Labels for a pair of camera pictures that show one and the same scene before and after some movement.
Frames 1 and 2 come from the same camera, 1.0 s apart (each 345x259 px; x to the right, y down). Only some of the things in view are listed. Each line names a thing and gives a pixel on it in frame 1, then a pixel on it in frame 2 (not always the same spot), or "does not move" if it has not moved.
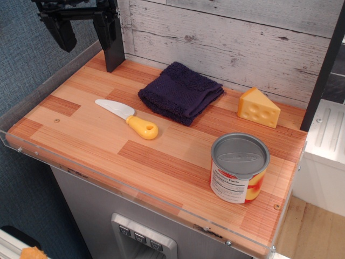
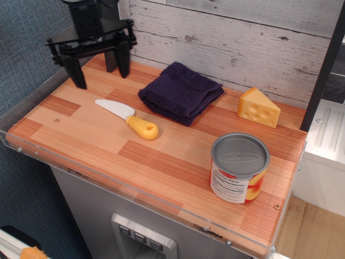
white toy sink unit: [320, 178] does not move
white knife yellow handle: [145, 130] does not move
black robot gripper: [105, 24] to [96, 27]
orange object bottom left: [33, 252] does not move
